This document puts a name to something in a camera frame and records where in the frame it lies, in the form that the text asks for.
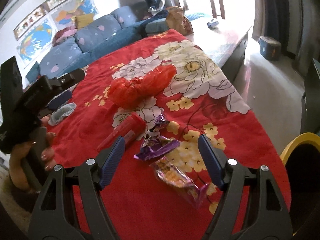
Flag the teal storage box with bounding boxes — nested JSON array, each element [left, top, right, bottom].
[[259, 36, 281, 61]]

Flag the dark tv cabinet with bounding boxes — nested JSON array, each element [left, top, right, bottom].
[[300, 59, 320, 134]]

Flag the small blue object on table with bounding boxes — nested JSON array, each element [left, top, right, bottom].
[[207, 19, 219, 29]]

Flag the brown paper bag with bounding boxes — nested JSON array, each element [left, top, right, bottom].
[[165, 7, 194, 36]]

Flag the world map poster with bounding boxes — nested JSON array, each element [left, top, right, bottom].
[[16, 18, 56, 64]]

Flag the dark curtain right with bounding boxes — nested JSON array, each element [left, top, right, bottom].
[[263, 0, 303, 60]]

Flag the person's left hand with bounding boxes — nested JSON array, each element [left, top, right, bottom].
[[9, 116, 56, 193]]

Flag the yellow rimmed trash bin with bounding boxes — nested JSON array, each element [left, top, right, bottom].
[[280, 132, 319, 239]]

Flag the china map poster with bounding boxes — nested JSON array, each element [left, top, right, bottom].
[[51, 0, 98, 30]]

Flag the long low coffee table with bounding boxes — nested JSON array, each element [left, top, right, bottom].
[[187, 17, 251, 82]]

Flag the orange purple snack wrapper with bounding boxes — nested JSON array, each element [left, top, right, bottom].
[[150, 157, 209, 209]]

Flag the red snack packet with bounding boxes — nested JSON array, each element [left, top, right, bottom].
[[97, 113, 146, 152]]

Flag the yellow cushion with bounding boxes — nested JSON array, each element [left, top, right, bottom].
[[75, 14, 94, 29]]

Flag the grey crumpled tissue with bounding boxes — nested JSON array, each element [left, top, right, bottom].
[[48, 102, 76, 126]]

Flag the pink clothes on sofa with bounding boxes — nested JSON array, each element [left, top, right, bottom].
[[52, 25, 78, 46]]

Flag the blue patterned sofa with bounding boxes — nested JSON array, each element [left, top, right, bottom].
[[26, 2, 168, 83]]

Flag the red plastic bag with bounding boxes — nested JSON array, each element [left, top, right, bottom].
[[107, 64, 176, 109]]

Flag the red floral blanket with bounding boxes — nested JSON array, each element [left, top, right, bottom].
[[46, 28, 292, 240]]

